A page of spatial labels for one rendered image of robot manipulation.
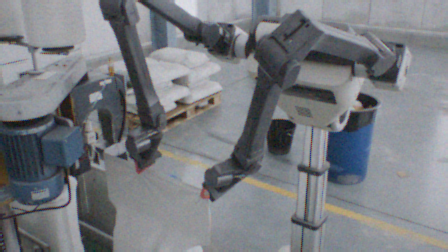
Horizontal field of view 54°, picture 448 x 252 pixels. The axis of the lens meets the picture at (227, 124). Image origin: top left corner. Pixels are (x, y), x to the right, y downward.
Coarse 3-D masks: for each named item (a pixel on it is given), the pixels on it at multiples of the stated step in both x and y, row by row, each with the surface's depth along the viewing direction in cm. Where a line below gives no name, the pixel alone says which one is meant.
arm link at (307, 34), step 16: (304, 16) 93; (272, 32) 95; (288, 32) 93; (304, 32) 92; (320, 32) 91; (336, 32) 101; (368, 32) 121; (272, 48) 94; (288, 48) 92; (304, 48) 92; (320, 48) 99; (336, 48) 103; (352, 48) 108; (368, 48) 113; (272, 64) 94; (368, 64) 116; (384, 64) 118
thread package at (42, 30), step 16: (32, 0) 119; (48, 0) 119; (64, 0) 121; (80, 0) 127; (32, 16) 121; (48, 16) 120; (64, 16) 122; (80, 16) 127; (32, 32) 123; (48, 32) 122; (64, 32) 123; (80, 32) 128
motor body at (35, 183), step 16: (0, 128) 122; (16, 128) 121; (32, 128) 122; (48, 128) 127; (16, 144) 122; (32, 144) 123; (16, 160) 125; (32, 160) 125; (16, 176) 126; (32, 176) 127; (48, 176) 130; (16, 192) 128; (32, 192) 127; (48, 192) 130
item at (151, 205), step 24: (120, 168) 162; (120, 192) 167; (144, 192) 158; (168, 192) 150; (192, 192) 143; (120, 216) 168; (144, 216) 162; (168, 216) 154; (192, 216) 147; (120, 240) 167; (144, 240) 158; (168, 240) 154; (192, 240) 150
